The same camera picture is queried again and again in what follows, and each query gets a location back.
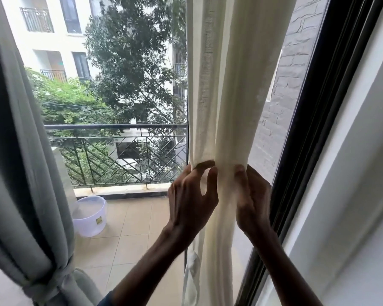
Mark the grey curtain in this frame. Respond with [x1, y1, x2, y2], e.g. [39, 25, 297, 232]
[0, 0, 103, 306]

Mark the person's right hand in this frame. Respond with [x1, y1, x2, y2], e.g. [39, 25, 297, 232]
[233, 164, 277, 241]

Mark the white plastic bucket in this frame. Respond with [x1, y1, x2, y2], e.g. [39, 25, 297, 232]
[71, 196, 108, 238]

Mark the cream sheer curtain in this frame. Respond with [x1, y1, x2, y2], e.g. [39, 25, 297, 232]
[182, 0, 299, 306]

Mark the person's left forearm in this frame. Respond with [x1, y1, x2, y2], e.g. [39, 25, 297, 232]
[110, 225, 207, 306]

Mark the person's left hand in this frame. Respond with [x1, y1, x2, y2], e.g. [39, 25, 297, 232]
[167, 160, 219, 244]

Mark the light green shrub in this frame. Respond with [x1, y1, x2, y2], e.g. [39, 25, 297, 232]
[26, 67, 122, 147]

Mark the cream apartment building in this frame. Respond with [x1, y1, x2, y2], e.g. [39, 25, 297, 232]
[0, 0, 100, 84]

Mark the grey curtain tieback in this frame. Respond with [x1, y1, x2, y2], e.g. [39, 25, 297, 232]
[22, 254, 76, 300]

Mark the blue sleeve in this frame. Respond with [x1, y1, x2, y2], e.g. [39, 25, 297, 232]
[97, 290, 116, 306]

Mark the black metal balcony railing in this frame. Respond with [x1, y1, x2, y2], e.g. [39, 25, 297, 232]
[44, 123, 189, 193]

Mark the cream curtain tie strip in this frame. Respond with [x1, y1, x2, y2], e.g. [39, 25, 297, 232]
[182, 250, 201, 306]

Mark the person's right forearm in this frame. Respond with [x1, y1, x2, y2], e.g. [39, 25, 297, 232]
[247, 231, 325, 306]

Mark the large green tree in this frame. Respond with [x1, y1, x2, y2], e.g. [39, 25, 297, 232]
[83, 0, 188, 125]

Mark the black window frame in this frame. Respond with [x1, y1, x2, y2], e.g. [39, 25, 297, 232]
[233, 0, 383, 306]

